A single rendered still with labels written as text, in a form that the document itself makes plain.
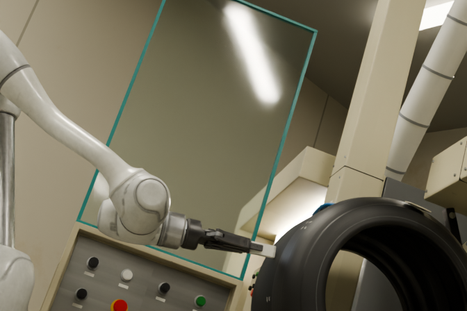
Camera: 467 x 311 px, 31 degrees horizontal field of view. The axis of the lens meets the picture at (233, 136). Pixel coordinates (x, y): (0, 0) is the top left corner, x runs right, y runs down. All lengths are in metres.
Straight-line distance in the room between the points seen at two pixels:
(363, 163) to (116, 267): 0.82
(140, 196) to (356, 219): 0.56
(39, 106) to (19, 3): 2.98
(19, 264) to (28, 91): 0.44
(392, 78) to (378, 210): 0.72
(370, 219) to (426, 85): 1.13
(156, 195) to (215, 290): 0.86
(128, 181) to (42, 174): 3.08
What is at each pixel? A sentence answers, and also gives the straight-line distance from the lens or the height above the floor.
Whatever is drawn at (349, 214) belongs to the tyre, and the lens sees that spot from 2.07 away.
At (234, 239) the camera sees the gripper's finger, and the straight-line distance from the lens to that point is 2.05.
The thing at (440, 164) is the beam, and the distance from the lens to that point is 2.59.
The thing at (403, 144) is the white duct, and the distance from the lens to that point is 3.17.
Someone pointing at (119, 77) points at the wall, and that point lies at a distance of 5.30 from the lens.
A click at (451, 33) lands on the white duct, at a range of 3.11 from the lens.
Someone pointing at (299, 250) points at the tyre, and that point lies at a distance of 2.02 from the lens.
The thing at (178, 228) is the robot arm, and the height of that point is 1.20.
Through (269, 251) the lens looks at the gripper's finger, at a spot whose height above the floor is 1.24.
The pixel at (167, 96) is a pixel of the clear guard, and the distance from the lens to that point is 2.76.
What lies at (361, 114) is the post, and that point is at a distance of 2.63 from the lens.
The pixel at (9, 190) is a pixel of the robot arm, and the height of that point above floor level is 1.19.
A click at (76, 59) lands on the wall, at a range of 5.16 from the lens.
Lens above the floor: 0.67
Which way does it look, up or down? 23 degrees up
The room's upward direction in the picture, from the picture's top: 18 degrees clockwise
